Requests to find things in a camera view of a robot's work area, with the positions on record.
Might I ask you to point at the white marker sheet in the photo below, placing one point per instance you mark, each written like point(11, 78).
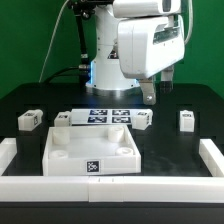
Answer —
point(102, 116)

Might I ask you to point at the white square tabletop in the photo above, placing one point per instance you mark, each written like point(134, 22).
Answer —
point(90, 150)

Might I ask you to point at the white U-shaped fence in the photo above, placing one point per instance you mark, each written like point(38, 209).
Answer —
point(104, 189)

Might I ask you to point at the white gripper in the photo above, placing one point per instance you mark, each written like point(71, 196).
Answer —
point(146, 46)

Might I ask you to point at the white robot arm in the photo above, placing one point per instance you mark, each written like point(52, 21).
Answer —
point(106, 77)

